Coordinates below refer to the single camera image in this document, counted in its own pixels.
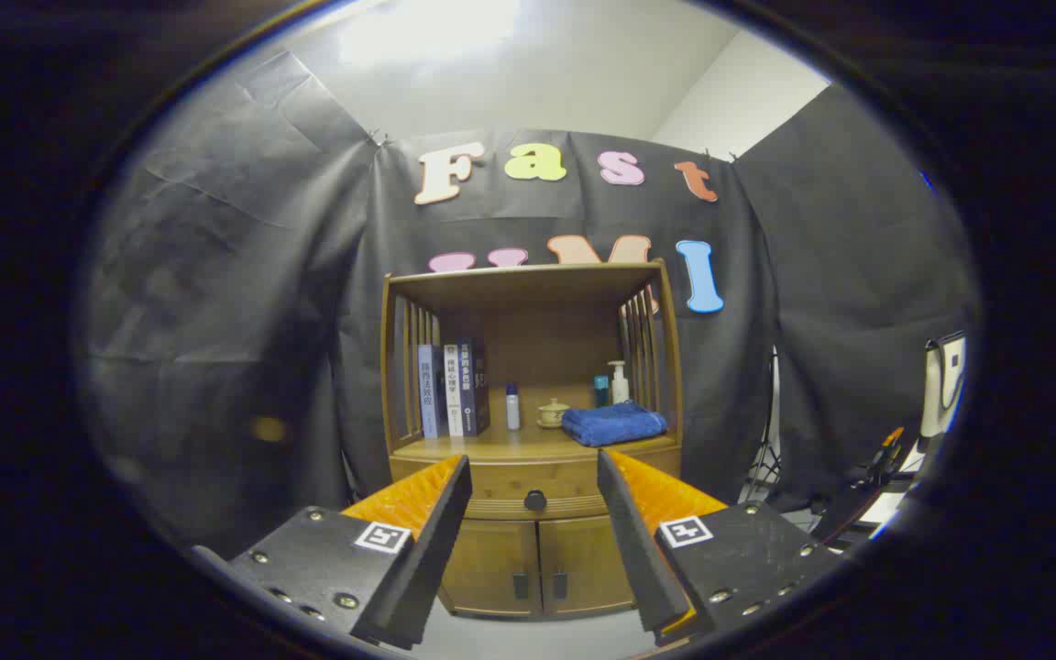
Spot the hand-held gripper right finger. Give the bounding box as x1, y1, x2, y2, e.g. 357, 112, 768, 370
596, 448, 845, 647

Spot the folded blue towel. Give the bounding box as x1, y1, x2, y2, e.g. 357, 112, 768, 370
561, 401, 668, 448

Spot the orange and black tool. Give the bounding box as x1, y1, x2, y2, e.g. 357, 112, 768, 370
853, 426, 907, 487

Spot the grey-blue book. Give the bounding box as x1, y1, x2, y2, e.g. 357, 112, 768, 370
417, 344, 445, 439

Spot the wooden drawer with black knob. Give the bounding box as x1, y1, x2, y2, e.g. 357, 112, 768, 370
390, 446, 683, 523

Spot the dark blue book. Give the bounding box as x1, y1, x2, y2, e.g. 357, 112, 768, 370
456, 337, 491, 437

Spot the wooden countertop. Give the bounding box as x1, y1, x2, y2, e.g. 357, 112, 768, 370
390, 383, 680, 462

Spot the wooden cabinet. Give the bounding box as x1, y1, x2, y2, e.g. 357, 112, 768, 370
379, 260, 685, 620

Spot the white bag with black handle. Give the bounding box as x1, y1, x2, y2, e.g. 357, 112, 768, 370
919, 332, 967, 439

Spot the wooden cabinet door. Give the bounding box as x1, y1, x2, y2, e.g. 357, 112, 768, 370
441, 520, 543, 617
539, 515, 636, 615

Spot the black tripod stand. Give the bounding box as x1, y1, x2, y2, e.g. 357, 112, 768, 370
746, 346, 782, 503

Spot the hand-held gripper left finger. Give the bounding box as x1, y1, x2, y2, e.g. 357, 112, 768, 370
193, 454, 474, 652

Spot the white book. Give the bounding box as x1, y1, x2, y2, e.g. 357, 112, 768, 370
442, 344, 465, 437

